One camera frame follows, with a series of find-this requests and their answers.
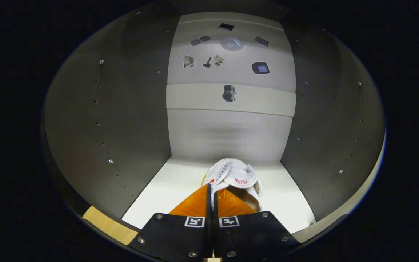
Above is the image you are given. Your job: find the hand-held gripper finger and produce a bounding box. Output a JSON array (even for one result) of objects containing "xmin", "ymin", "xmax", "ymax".
[
  {"xmin": 211, "ymin": 187, "xmax": 301, "ymax": 259},
  {"xmin": 128, "ymin": 184, "xmax": 213, "ymax": 259}
]

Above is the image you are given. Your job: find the white canvas shoe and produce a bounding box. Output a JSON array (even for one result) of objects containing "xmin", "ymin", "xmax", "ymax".
[{"xmin": 202, "ymin": 158, "xmax": 263, "ymax": 212}]

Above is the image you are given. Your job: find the grey shoe cabinet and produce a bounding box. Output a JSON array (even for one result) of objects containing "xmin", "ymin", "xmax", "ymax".
[{"xmin": 42, "ymin": 4, "xmax": 386, "ymax": 251}]

